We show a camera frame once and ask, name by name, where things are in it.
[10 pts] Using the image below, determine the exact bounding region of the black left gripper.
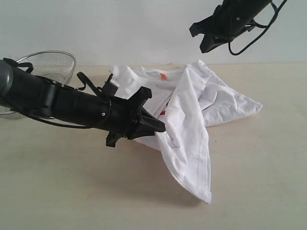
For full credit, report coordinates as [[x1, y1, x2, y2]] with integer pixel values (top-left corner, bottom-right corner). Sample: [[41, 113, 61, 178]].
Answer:
[[55, 87, 166, 147]]

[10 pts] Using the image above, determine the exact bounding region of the metal wire mesh basket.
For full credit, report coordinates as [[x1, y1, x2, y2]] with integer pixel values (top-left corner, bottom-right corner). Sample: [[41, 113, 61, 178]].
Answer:
[[0, 50, 76, 121]]

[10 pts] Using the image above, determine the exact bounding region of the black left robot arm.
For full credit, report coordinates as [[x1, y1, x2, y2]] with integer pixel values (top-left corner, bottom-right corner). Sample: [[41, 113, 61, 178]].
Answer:
[[0, 58, 165, 147]]

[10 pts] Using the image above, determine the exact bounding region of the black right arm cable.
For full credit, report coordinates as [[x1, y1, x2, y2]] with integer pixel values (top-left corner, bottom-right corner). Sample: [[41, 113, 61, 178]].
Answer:
[[227, 0, 288, 56]]

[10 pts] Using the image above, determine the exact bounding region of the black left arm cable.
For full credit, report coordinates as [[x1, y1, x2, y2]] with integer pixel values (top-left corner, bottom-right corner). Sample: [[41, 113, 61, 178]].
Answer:
[[2, 57, 108, 129]]

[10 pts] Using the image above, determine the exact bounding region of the white t-shirt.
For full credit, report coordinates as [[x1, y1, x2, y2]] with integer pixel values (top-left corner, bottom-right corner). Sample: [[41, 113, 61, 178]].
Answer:
[[112, 60, 262, 204]]

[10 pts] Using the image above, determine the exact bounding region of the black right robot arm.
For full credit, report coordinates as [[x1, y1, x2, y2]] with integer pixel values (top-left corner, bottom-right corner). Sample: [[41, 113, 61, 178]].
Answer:
[[189, 0, 277, 53]]

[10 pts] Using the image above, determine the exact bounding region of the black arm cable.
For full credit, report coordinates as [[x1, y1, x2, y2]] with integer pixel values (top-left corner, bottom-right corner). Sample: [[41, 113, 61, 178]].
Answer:
[[227, 0, 288, 56], [2, 57, 108, 129]]

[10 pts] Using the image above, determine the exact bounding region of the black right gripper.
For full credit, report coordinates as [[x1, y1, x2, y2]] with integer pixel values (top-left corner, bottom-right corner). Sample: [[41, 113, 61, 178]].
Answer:
[[189, 0, 257, 53]]

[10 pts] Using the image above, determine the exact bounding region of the orange shirt tag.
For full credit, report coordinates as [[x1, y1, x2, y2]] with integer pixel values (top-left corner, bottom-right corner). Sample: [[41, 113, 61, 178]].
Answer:
[[160, 73, 167, 81]]

